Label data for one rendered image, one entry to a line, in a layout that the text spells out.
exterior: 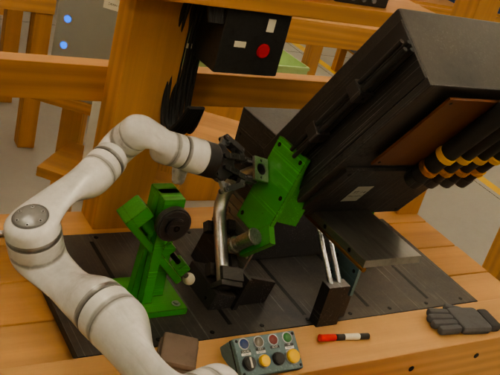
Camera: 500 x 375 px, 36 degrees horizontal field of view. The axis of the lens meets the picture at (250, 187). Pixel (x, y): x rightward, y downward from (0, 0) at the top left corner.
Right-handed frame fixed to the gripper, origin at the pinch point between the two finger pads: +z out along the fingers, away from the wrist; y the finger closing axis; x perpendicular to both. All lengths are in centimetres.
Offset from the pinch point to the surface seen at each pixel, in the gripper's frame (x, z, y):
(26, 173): 231, 53, 74
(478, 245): 122, 287, 52
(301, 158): -12.9, 3.0, 0.0
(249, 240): -0.1, -0.6, -15.8
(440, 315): -9, 53, -28
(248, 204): 4.0, 2.9, -6.2
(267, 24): -8.7, -2.2, 32.0
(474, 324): -14, 60, -30
